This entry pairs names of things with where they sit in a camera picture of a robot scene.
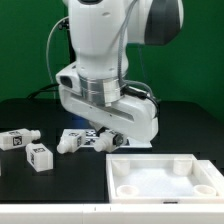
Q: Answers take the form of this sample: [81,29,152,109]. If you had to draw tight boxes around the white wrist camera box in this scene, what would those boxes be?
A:
[56,63,81,94]

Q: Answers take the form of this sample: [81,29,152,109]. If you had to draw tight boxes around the white square tabletop tray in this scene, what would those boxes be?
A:
[106,154,224,204]

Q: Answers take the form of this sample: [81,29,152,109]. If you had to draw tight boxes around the white front rail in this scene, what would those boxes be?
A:
[0,204,224,224]

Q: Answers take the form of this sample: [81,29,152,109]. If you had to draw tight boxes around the black base cables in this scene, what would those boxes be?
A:
[25,82,61,100]

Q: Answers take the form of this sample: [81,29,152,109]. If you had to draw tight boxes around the white marker sheet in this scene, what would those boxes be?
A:
[80,129,151,148]

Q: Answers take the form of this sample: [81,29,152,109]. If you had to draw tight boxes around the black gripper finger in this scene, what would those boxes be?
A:
[113,133,126,146]
[89,122,107,136]

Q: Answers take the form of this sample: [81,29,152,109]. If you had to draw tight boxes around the white right obstacle wall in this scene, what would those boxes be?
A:
[200,160,224,188]

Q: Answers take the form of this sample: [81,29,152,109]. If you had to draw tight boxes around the grey camera cable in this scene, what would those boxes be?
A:
[45,18,71,99]

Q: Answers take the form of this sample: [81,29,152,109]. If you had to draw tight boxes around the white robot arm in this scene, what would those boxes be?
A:
[56,0,184,151]

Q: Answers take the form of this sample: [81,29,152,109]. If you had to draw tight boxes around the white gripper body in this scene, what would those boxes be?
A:
[58,84,160,144]

